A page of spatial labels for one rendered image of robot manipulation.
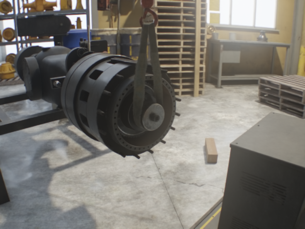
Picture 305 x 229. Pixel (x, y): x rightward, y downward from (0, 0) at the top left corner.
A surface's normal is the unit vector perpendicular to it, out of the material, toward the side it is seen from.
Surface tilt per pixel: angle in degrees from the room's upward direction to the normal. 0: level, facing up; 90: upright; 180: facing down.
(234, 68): 90
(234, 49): 90
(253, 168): 90
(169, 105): 93
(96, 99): 67
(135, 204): 0
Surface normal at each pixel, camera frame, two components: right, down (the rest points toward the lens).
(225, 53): 0.20, 0.33
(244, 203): -0.68, 0.24
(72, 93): -0.75, -0.10
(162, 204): 0.00, -0.94
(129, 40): -0.28, 0.32
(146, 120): 0.62, 0.26
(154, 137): -0.32, -0.78
